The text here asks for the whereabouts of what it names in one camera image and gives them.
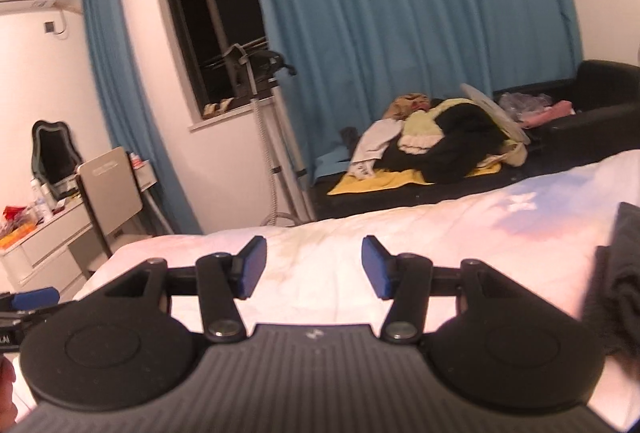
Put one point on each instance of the black framed mirror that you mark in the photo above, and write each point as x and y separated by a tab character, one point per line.
52	153

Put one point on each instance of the narrow blue curtain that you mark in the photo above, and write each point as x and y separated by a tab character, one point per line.
120	88

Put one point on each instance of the dark framed window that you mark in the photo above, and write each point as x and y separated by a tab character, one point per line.
200	13

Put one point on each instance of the wide blue curtain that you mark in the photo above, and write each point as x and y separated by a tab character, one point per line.
400	13

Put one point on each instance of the standing garment steamer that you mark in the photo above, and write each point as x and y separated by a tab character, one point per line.
270	60

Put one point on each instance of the white dresser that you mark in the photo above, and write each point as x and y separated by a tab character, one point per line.
50	238

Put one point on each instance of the dark garment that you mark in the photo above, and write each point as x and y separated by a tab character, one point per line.
620	273

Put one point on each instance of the yellow towel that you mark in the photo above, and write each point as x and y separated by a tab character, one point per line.
370	180

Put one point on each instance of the white round disc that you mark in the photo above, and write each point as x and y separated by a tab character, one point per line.
495	110

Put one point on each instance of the person's left hand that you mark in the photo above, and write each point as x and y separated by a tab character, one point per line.
5	383

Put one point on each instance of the brown patterned cloth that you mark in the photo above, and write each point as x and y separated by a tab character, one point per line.
405	105

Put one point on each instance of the orange packet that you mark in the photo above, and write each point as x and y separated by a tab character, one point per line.
12	238

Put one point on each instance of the pale yellow garment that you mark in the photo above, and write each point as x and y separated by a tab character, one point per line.
420	128

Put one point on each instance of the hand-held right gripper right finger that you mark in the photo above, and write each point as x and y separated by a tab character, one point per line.
375	268

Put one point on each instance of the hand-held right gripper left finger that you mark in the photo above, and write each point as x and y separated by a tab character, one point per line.
252	268

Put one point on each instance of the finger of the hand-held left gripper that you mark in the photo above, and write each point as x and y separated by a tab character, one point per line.
35	297

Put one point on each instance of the beige folding chair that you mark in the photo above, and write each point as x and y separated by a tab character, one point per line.
110	193

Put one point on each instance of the black sofa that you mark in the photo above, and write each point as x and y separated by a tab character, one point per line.
575	133

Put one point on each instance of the pink cloth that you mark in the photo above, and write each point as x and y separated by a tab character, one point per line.
550	113

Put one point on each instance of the clear plastic bag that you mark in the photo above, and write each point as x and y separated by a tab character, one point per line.
520	102

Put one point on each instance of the black garment pile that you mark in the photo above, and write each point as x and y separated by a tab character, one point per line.
460	143

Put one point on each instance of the wall socket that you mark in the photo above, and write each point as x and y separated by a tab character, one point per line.
49	27

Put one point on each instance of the red packet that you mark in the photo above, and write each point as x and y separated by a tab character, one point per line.
15	214

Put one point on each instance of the white grey garment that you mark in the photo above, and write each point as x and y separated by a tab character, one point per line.
375	138

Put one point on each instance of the white bottle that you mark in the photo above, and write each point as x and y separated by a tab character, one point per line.
37	200

